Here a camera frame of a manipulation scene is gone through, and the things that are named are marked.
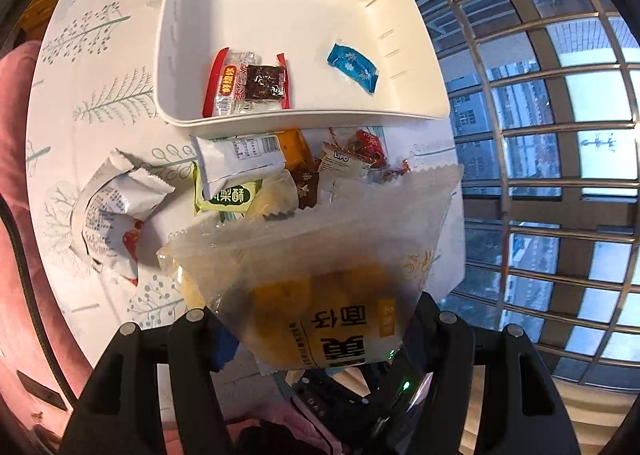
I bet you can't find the pink cushion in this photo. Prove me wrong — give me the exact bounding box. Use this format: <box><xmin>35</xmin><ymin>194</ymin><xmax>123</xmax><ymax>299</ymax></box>
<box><xmin>0</xmin><ymin>40</ymin><xmax>96</xmax><ymax>455</ymax></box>

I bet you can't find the white packet with barcode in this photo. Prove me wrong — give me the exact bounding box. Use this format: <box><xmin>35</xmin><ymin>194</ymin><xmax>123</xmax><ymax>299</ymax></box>
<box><xmin>191</xmin><ymin>134</ymin><xmax>287</xmax><ymax>196</ymax></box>

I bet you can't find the red twisted candy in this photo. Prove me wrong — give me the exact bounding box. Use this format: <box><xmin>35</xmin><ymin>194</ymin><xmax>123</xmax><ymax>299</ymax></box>
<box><xmin>370</xmin><ymin>159</ymin><xmax>413</xmax><ymax>183</ymax></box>

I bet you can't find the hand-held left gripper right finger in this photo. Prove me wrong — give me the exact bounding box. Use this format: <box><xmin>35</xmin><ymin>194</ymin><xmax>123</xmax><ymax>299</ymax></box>
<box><xmin>395</xmin><ymin>292</ymin><xmax>583</xmax><ymax>455</ymax></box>

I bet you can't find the blue snowflake candy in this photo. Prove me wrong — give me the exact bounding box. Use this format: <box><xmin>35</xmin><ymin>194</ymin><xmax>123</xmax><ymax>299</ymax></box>
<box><xmin>326</xmin><ymin>41</ymin><xmax>381</xmax><ymax>94</ymax></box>

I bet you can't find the small white biscuit packet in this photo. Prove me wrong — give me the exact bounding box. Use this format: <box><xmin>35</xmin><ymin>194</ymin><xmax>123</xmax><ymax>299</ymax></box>
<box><xmin>315</xmin><ymin>142</ymin><xmax>371</xmax><ymax>180</ymax></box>

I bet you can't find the clear red-edged cake packet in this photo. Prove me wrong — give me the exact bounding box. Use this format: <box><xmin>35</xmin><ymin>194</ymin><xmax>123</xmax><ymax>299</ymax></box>
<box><xmin>201</xmin><ymin>47</ymin><xmax>292</xmax><ymax>118</ymax></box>

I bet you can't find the green snack packet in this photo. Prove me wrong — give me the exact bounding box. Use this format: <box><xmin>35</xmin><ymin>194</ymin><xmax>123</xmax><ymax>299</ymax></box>
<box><xmin>194</xmin><ymin>162</ymin><xmax>273</xmax><ymax>216</ymax></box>

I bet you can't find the translucent yellow cake packet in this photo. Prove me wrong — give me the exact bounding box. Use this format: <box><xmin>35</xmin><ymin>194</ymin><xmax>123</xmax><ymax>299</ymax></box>
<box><xmin>157</xmin><ymin>162</ymin><xmax>466</xmax><ymax>376</ymax></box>

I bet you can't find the metal window grille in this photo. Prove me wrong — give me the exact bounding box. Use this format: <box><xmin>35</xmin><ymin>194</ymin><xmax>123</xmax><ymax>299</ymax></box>
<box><xmin>370</xmin><ymin>0</ymin><xmax>640</xmax><ymax>386</ymax></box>

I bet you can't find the white plastic tray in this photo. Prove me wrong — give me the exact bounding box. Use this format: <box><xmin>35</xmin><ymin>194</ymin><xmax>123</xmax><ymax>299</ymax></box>
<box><xmin>152</xmin><ymin>0</ymin><xmax>451</xmax><ymax>128</ymax></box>

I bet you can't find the small brown snowflake candy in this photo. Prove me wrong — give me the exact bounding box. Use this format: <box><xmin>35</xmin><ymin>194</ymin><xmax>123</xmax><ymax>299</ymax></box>
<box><xmin>291</xmin><ymin>169</ymin><xmax>321</xmax><ymax>210</ymax></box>

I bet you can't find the dark brown square candy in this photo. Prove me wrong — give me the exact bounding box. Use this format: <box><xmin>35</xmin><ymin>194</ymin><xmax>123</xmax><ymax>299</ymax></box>
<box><xmin>245</xmin><ymin>64</ymin><xmax>290</xmax><ymax>100</ymax></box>

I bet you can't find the orange snack packet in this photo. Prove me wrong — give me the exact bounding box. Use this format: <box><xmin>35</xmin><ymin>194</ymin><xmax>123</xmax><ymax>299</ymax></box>
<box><xmin>275</xmin><ymin>129</ymin><xmax>316</xmax><ymax>170</ymax></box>

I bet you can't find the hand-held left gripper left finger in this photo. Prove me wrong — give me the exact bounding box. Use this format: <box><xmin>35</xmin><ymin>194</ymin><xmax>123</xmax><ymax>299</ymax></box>
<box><xmin>59</xmin><ymin>307</ymin><xmax>241</xmax><ymax>455</ymax></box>

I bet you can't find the red snowflake candy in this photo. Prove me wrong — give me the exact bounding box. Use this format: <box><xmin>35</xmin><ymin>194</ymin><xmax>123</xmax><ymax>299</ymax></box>
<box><xmin>350</xmin><ymin>130</ymin><xmax>388</xmax><ymax>166</ymax></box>

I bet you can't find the white snack packet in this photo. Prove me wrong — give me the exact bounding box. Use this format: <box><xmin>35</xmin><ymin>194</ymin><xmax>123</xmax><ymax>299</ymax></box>
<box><xmin>69</xmin><ymin>149</ymin><xmax>176</xmax><ymax>288</ymax></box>

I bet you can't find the pale yellow translucent candy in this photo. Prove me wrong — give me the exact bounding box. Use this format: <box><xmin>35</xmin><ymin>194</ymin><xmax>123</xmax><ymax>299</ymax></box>
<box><xmin>247</xmin><ymin>169</ymin><xmax>301</xmax><ymax>220</ymax></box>

